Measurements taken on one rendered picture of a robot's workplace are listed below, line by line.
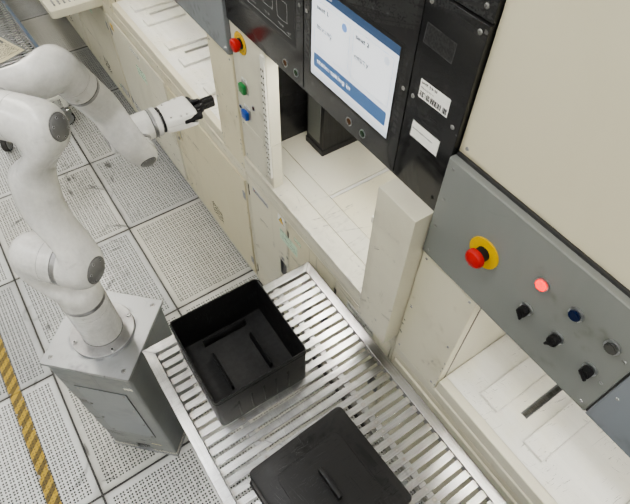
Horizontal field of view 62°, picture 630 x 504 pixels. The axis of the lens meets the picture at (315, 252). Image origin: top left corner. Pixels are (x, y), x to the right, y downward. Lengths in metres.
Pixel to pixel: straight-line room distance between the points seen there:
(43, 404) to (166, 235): 1.00
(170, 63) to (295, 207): 1.02
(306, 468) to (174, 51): 1.88
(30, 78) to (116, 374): 0.84
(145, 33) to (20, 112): 1.62
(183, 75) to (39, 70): 1.23
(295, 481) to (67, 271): 0.74
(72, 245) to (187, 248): 1.52
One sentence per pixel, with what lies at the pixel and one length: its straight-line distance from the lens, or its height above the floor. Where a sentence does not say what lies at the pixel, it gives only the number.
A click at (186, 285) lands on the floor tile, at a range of 2.69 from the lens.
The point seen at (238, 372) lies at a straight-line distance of 1.58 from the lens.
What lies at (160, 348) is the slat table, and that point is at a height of 0.76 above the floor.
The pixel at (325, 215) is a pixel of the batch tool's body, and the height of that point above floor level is 0.87.
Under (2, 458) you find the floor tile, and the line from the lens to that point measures 2.58.
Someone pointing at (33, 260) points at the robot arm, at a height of 1.17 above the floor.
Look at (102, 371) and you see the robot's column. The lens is 1.68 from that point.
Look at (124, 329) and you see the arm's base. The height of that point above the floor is 0.77.
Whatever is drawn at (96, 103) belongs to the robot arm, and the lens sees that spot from 1.40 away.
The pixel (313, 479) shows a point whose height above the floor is 0.86.
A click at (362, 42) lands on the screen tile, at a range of 1.10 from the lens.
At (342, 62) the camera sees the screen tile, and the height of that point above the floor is 1.56.
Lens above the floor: 2.20
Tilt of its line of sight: 53 degrees down
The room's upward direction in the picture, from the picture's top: 2 degrees clockwise
